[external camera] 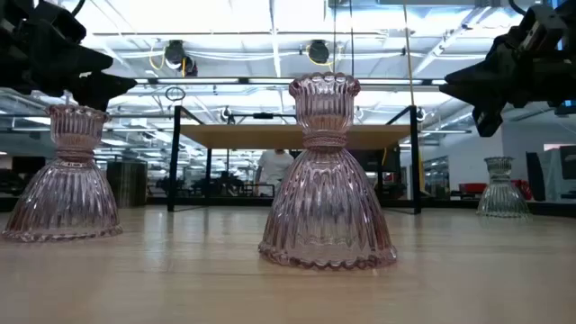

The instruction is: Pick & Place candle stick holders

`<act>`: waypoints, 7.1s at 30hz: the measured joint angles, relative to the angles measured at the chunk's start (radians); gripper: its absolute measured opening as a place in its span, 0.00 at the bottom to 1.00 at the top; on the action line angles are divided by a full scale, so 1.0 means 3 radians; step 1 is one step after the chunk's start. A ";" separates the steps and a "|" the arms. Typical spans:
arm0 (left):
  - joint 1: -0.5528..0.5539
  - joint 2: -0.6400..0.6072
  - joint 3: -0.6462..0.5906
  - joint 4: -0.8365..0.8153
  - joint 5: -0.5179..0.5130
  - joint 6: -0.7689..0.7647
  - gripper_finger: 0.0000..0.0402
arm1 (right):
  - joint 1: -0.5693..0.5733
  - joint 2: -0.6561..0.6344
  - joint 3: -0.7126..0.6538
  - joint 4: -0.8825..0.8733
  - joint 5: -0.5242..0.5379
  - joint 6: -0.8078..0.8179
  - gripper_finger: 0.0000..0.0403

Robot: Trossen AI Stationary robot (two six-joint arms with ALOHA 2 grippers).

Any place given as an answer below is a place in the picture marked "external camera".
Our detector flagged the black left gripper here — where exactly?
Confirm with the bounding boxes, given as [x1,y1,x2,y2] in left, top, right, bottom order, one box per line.
[0,0,138,113]

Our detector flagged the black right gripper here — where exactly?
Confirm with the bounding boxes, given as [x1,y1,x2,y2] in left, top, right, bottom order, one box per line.
[439,0,576,139]

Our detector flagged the clear glass candle stick holder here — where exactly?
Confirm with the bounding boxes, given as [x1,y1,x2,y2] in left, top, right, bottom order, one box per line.
[475,156,532,220]

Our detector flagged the pink glass candle stick holder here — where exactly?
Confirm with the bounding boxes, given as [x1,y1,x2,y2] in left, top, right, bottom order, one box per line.
[257,71,399,271]
[1,103,124,243]

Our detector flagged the red storage bin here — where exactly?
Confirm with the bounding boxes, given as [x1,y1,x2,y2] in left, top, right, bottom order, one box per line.
[458,182,490,195]

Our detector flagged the black standing panel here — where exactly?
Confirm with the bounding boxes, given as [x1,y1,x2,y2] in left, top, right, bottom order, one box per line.
[526,151,546,203]

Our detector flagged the red bag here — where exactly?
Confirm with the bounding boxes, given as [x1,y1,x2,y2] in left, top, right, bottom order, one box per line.
[512,178,535,202]

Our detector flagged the black flat screen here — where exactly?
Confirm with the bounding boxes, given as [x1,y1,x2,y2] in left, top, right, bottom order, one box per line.
[12,156,46,176]

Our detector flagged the dark ribbed cylinder bin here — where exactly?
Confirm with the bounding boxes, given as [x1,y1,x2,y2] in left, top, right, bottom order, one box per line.
[105,160,149,209]

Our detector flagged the long ceiling light bar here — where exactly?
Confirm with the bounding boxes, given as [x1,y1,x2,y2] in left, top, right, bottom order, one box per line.
[134,76,449,86]

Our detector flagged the black-framed wooden shelf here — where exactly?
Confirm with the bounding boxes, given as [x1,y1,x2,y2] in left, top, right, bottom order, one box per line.
[166,104,423,216]

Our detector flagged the person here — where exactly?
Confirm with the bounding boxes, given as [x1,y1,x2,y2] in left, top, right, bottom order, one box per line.
[255,148,296,198]

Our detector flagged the wall-mounted monitor blue screen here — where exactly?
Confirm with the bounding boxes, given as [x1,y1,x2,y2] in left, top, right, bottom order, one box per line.
[553,99,576,117]

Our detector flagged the black ceiling cable reel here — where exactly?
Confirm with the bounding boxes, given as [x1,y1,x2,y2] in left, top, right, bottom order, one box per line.
[307,39,332,65]
[162,39,199,77]

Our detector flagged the yellow hanging cable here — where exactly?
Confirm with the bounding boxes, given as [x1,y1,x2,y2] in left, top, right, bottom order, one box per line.
[401,0,428,194]

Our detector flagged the thin black hanging cable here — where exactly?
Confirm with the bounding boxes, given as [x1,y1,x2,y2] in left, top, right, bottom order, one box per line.
[332,0,338,74]
[350,0,355,77]

